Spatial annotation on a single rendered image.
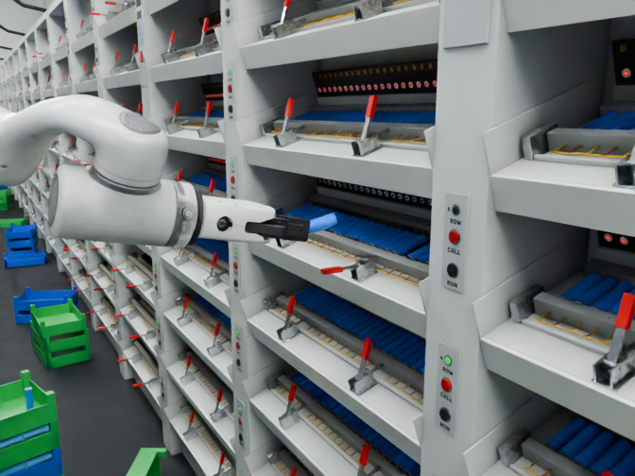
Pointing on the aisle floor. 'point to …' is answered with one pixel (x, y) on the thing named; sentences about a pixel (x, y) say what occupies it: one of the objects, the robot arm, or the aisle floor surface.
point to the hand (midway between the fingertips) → (291, 228)
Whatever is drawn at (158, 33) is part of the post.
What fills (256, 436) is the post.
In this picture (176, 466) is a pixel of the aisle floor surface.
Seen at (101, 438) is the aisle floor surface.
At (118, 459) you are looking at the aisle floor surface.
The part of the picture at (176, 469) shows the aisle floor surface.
